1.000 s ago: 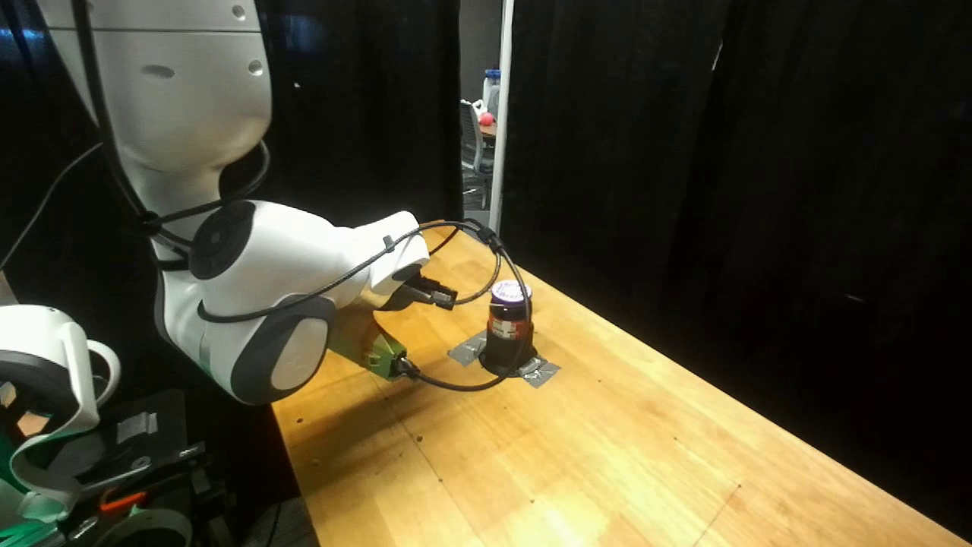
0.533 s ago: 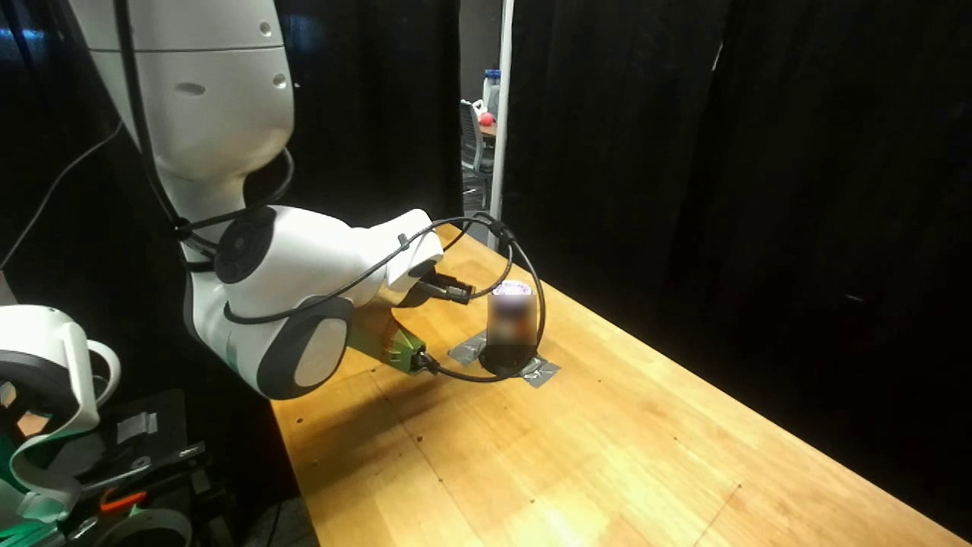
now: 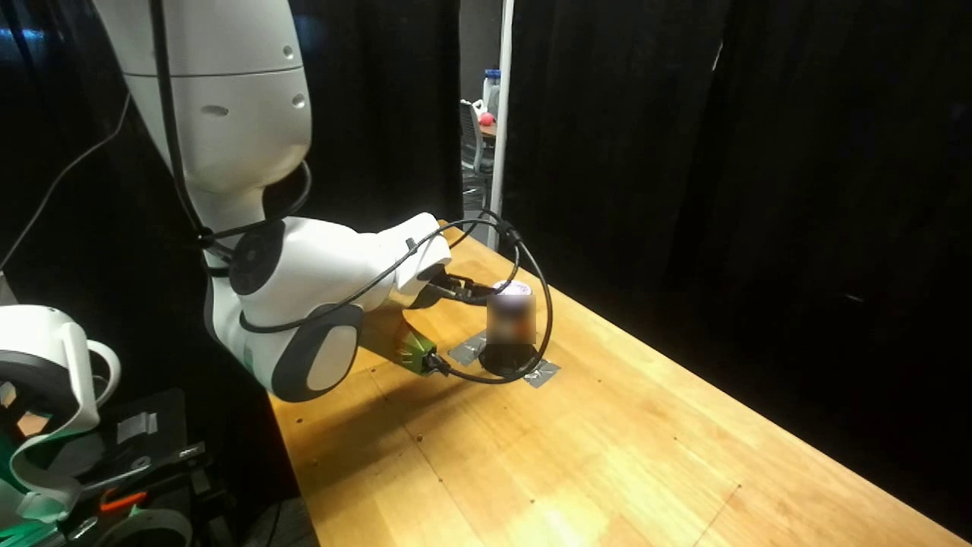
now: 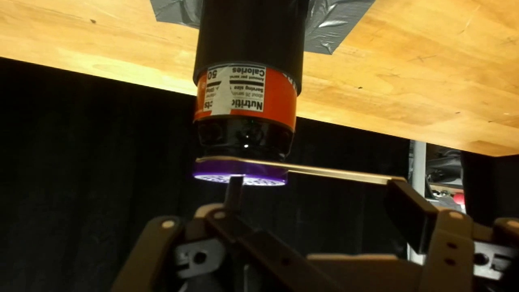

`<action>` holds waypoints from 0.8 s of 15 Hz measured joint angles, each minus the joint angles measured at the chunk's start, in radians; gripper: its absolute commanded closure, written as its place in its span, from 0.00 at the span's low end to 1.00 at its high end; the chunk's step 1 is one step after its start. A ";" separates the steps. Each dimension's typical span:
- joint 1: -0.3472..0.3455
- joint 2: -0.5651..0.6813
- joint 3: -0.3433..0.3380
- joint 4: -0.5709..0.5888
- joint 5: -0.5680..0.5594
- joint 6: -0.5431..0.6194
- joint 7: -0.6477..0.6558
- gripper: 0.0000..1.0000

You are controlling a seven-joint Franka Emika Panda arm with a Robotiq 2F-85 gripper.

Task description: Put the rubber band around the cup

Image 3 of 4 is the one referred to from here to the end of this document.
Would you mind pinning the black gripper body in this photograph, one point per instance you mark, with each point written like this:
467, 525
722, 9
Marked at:
442, 289

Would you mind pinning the grey tape patch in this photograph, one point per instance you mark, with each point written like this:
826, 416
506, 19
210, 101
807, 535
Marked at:
538, 375

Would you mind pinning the white vertical pole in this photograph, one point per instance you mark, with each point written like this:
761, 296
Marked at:
502, 121

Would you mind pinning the dark cup with white top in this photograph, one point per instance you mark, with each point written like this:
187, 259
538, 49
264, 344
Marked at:
510, 351

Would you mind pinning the white bottle blue cap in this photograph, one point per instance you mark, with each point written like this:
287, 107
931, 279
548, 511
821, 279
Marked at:
490, 88

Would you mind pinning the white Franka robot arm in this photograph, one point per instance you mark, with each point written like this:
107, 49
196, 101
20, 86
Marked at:
232, 121

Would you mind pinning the black curtain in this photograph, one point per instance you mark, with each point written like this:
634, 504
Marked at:
730, 184

